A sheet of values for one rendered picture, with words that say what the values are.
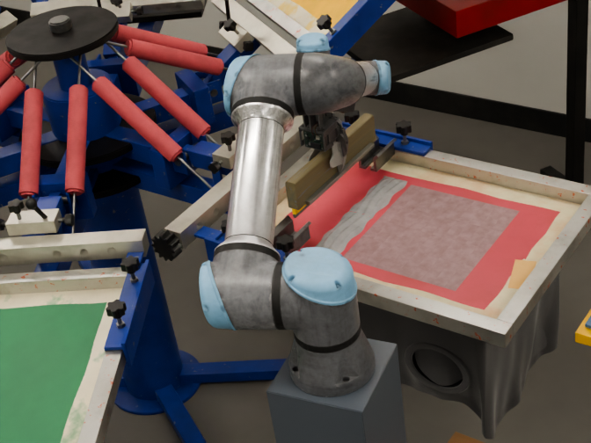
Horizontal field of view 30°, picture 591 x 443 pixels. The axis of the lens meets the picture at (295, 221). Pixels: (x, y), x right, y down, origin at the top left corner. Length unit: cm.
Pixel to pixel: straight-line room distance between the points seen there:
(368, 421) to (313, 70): 63
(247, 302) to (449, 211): 102
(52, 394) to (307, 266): 81
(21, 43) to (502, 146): 239
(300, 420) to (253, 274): 29
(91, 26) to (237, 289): 142
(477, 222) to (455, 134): 223
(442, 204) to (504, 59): 211
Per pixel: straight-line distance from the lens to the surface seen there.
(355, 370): 190
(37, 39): 311
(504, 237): 265
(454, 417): 355
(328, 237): 268
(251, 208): 191
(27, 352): 256
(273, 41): 321
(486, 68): 488
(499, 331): 233
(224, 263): 186
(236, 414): 365
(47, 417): 238
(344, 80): 204
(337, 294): 180
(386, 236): 267
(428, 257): 260
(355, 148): 276
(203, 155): 294
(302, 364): 190
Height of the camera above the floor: 252
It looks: 34 degrees down
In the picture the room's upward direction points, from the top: 9 degrees counter-clockwise
